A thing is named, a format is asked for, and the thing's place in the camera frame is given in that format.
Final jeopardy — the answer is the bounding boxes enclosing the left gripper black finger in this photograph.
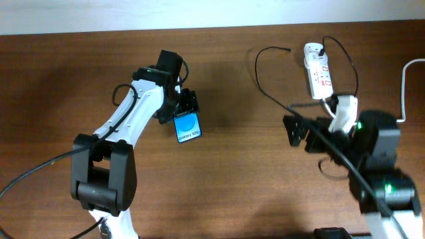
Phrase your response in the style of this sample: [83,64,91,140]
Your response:
[173,92,199,118]
[180,88,193,104]

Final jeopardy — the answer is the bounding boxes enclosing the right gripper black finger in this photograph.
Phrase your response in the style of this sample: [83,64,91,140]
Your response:
[286,127,307,147]
[283,115,309,131]

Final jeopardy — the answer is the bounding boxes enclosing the black charger cable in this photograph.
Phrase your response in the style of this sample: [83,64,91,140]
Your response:
[254,35,360,117]

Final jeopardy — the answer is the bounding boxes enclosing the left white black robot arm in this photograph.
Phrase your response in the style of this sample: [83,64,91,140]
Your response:
[70,50,202,238]

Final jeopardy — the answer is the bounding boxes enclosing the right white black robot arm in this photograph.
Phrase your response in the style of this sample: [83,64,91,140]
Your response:
[283,110,424,238]

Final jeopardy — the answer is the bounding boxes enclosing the white power strip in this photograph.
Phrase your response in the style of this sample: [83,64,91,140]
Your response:
[303,42,333,100]

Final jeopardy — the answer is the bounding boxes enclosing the white power strip cord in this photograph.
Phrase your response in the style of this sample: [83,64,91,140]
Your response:
[320,58,425,123]

